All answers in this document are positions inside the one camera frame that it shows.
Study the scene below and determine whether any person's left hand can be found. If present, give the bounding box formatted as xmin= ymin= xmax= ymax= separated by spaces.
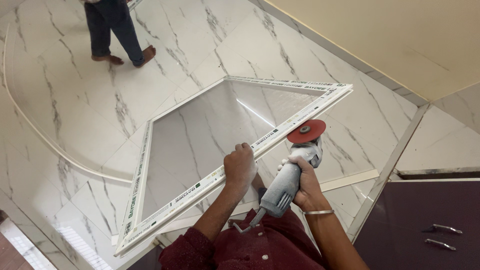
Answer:
xmin=223 ymin=142 xmax=259 ymax=190

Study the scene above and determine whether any person's right hand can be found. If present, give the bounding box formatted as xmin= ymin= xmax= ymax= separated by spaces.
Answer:
xmin=277 ymin=155 xmax=331 ymax=213

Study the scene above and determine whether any grey angle grinder red disc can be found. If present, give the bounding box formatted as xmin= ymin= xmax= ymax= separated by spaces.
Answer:
xmin=232 ymin=119 xmax=327 ymax=235

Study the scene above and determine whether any white window frame with glass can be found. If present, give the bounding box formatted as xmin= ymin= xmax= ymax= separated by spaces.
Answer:
xmin=114 ymin=76 xmax=354 ymax=258

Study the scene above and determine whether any person's maroon shirt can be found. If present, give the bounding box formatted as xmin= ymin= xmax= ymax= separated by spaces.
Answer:
xmin=158 ymin=187 xmax=331 ymax=270

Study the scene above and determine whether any flat white trim strip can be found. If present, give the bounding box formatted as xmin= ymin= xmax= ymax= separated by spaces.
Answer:
xmin=111 ymin=169 xmax=380 ymax=246

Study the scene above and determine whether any long curved white strip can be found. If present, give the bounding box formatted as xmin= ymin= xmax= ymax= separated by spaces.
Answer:
xmin=2 ymin=22 xmax=133 ymax=184

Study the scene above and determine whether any dark purple cabinet door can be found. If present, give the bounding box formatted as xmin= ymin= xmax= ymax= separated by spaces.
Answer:
xmin=352 ymin=179 xmax=480 ymax=270

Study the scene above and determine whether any silver cabinet handle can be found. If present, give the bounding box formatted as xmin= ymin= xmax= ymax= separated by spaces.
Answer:
xmin=422 ymin=224 xmax=463 ymax=235
xmin=424 ymin=238 xmax=457 ymax=251

